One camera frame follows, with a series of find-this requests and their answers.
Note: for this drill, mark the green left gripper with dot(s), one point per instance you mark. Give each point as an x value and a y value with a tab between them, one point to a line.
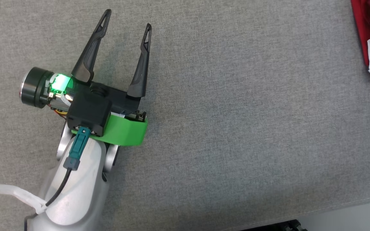
124	131

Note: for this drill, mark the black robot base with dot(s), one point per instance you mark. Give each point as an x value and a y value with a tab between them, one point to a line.
278	226

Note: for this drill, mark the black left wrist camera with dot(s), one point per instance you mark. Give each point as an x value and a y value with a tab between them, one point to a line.
88	112

